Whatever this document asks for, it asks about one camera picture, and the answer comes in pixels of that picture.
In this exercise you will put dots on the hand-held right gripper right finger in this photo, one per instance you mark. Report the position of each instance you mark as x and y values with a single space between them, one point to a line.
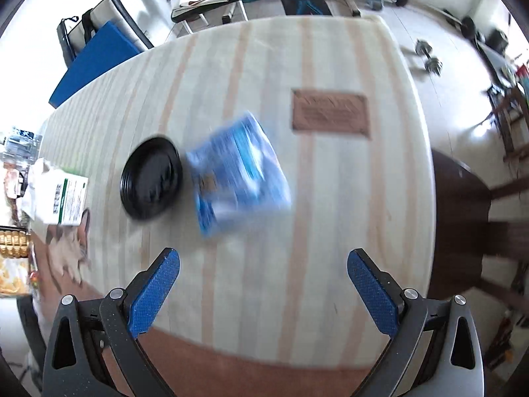
372 293

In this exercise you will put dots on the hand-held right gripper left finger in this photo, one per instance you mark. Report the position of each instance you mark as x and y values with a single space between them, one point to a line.
155 293

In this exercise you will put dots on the blue plastic packet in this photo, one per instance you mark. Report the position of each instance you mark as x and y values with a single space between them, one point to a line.
239 173

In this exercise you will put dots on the brown wooden chair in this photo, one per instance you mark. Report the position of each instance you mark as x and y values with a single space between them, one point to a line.
467 231

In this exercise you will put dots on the black round lid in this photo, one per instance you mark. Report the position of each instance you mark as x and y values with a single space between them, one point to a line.
151 178

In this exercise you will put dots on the green white medicine box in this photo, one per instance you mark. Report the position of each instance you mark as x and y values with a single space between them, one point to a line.
70 200

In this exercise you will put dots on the yellow snack bag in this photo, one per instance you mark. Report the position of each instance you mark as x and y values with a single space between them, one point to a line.
12 275

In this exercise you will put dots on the gold bottle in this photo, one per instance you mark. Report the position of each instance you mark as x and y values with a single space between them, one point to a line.
14 243

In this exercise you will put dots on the orange snack packet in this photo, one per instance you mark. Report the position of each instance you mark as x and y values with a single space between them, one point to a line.
12 184

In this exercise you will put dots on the blue folder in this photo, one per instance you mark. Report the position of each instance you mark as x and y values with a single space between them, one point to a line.
93 64

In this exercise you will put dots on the metal dumbbell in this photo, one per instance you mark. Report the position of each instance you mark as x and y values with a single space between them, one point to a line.
429 58

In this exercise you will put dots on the cluttered side table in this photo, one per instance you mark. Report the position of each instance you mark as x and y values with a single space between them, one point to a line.
510 91

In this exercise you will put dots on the black box speaker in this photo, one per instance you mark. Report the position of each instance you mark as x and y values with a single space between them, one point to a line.
497 40

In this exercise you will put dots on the barbell with small plates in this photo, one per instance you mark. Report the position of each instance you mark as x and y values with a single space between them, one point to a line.
469 25

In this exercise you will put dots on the black framed white cushion chair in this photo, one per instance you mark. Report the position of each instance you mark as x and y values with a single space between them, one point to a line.
103 12

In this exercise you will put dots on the white padded chair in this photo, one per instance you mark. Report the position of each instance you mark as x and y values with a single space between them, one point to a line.
215 12

